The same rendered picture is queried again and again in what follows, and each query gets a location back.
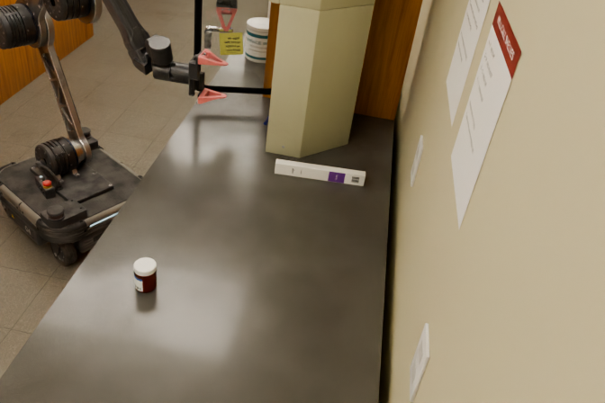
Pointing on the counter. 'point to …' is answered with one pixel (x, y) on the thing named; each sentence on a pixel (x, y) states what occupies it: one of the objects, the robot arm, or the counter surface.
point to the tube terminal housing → (320, 48)
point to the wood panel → (392, 31)
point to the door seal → (199, 25)
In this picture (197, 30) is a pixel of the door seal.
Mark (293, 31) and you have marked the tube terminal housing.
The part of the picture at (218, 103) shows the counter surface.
